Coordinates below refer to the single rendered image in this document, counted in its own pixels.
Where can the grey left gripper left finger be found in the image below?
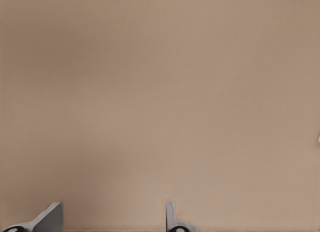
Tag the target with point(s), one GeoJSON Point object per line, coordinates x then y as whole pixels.
{"type": "Point", "coordinates": [47, 218]}

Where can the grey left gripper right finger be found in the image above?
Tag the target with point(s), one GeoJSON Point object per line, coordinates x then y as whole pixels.
{"type": "Point", "coordinates": [171, 217]}

